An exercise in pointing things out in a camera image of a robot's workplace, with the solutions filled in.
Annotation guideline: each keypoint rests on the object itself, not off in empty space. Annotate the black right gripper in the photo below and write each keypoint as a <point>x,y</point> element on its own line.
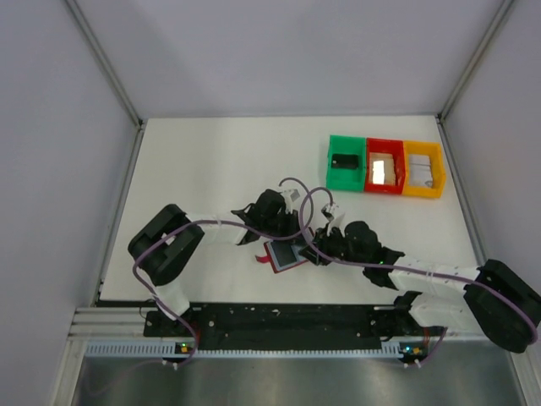
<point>319,244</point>

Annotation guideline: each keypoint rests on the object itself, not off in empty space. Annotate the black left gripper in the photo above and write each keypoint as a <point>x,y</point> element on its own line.
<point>286,224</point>

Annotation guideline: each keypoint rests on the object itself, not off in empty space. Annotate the red leather card holder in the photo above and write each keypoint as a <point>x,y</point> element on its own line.
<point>268,258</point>

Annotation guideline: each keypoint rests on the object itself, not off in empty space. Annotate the grey credit card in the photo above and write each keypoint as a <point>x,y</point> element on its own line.
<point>283,253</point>

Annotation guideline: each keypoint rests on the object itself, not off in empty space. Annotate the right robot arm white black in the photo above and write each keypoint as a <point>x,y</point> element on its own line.
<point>490,299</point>

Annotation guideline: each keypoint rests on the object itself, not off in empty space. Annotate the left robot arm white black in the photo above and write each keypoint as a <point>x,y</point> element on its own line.
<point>165,245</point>

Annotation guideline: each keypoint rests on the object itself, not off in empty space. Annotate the black card in green bin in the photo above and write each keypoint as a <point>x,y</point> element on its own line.
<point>345,161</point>

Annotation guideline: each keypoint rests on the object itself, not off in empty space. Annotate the gold card in red bin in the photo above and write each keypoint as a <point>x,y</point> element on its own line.
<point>382,169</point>

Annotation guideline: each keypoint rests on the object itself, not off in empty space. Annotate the white cards in yellow bin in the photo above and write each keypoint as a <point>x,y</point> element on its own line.
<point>420,172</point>

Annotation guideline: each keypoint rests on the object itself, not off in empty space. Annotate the green storage bin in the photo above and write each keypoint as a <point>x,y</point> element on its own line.
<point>343,179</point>

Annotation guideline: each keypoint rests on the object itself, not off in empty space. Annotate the red storage bin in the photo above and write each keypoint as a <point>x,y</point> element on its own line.
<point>394,147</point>

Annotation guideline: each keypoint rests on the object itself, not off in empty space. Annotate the yellow storage bin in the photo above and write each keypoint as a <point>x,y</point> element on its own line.
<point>433,150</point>

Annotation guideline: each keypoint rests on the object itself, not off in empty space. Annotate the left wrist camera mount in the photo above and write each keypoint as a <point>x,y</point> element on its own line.
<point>290,196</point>

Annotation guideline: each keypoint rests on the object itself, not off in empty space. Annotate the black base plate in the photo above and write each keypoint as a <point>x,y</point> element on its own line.
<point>229,326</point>

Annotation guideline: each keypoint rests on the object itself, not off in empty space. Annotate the white cable duct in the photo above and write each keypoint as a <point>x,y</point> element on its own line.
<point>172,350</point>

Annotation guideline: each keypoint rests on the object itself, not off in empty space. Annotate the front aluminium rail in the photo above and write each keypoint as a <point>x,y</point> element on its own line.
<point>117,322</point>

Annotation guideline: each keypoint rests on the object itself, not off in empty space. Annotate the aluminium frame rail right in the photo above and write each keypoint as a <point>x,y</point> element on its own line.
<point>491,132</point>

